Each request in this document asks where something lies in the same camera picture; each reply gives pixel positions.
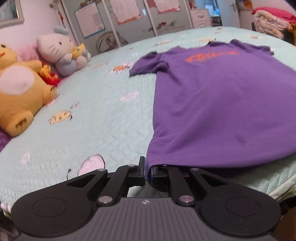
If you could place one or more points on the grey hula hoop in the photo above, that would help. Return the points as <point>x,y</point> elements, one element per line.
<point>108,34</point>

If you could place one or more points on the white cat plush toy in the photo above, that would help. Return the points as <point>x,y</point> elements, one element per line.
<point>57,46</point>

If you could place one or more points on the blue-bordered paper poster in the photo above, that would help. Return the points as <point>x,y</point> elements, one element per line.
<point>89,19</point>

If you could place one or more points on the grey sliding wardrobe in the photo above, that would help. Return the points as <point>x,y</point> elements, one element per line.
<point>148,20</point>

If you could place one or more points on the purple floral pillow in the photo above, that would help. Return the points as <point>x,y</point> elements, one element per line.
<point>3,141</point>

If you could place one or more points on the orange-bordered paper poster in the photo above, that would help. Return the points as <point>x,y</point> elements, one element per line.
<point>126,10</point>

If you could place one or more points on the bed with bee bedspread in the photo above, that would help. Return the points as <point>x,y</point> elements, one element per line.
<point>92,120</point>

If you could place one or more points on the pink-bordered paper poster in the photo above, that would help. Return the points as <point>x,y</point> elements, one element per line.
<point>166,5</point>

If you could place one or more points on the yellow plush toy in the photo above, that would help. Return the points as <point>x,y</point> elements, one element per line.
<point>20,92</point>

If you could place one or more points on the purple t-shirt orange print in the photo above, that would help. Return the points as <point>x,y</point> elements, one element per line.
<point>208,104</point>

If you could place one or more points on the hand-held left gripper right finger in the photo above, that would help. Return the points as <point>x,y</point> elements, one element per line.
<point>154,173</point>

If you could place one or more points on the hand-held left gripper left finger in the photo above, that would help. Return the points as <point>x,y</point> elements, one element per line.
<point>141,172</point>

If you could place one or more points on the white drawer cabinet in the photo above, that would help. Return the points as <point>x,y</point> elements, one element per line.
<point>200,18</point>

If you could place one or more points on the small red plush doll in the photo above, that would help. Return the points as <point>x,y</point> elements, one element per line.
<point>52,77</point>

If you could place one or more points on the pink folded blanket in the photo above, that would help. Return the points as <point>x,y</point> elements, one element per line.
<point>275,12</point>

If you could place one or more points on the white door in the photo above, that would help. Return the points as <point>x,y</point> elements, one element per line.
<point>231,14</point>

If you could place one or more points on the pink lace pillow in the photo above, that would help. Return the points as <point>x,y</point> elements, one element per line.
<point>29,53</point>

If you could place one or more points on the framed wall picture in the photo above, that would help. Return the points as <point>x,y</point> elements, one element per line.
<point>9,11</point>

